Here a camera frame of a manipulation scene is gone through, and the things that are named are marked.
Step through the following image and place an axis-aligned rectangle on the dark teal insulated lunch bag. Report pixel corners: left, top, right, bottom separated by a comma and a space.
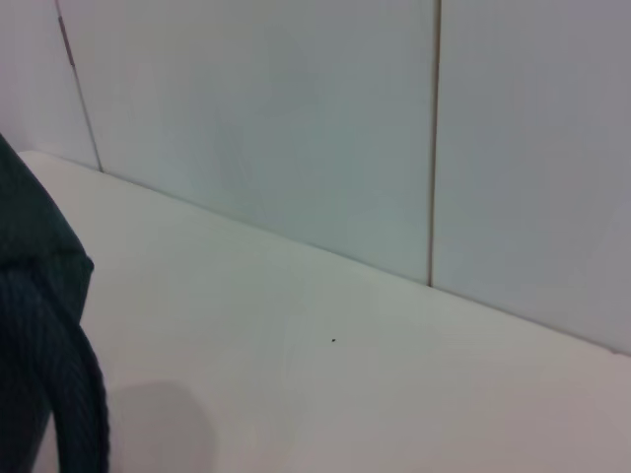
0, 132, 109, 473

